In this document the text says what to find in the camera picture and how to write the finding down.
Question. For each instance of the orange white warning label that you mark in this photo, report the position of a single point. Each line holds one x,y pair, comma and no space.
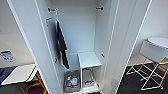
49,20

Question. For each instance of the orange frame stand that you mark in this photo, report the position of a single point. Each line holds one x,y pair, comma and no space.
33,87

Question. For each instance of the white clothes hanger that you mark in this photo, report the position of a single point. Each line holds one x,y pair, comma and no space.
57,17

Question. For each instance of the white wardrobe door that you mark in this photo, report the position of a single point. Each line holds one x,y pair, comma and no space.
33,40
128,36

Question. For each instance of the black hanging garment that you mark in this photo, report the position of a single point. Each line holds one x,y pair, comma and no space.
62,43

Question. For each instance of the white flat board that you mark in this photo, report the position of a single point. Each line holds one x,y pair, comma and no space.
20,73

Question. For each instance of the pale blue white bundle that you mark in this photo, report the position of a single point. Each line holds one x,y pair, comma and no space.
74,81

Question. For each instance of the blue plastic object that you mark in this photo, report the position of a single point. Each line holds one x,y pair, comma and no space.
6,74

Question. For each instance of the white wardrobe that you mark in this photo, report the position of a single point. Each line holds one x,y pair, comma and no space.
83,33

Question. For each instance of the white wardrobe shelf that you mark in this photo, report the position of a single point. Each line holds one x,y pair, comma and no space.
89,59

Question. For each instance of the dark clothes rod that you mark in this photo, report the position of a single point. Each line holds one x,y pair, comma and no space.
51,9

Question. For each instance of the small dark door hinge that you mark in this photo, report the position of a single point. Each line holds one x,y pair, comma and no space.
55,60
103,55

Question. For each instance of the blue wall sticker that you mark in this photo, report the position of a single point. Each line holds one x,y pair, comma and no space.
6,55

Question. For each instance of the brown storage basket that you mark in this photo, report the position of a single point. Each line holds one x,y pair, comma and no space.
71,86

